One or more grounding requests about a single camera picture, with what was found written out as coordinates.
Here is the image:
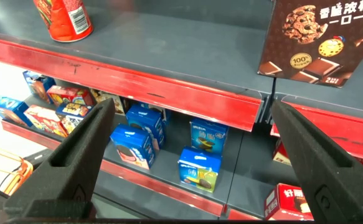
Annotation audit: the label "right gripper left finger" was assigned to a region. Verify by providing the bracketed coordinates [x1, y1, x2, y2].
[2, 98, 116, 220]

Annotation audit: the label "beige snack box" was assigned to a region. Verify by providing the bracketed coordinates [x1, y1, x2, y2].
[90, 88, 129, 116]

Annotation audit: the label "orange shopping cart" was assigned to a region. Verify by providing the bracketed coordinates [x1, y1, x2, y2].
[0, 140, 34, 196]

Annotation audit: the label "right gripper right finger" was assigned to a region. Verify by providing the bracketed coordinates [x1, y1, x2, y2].
[271, 100, 363, 222]

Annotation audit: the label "blue and green cookie box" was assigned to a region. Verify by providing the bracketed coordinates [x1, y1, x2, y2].
[177, 146, 222, 194]

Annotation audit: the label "grey shop shelf red strips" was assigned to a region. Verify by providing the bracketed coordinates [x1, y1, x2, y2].
[0, 0, 363, 221]

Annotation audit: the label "blue and yellow snack box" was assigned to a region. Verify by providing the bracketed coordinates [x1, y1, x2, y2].
[55, 101, 93, 134]

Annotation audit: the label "red snack can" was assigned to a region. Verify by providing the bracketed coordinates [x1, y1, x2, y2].
[33, 0, 94, 43]

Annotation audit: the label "brown cookie box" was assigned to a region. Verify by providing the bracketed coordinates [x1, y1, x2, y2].
[257, 0, 363, 88]

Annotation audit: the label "red and white snack box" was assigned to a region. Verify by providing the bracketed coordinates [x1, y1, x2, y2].
[272, 139, 292, 167]

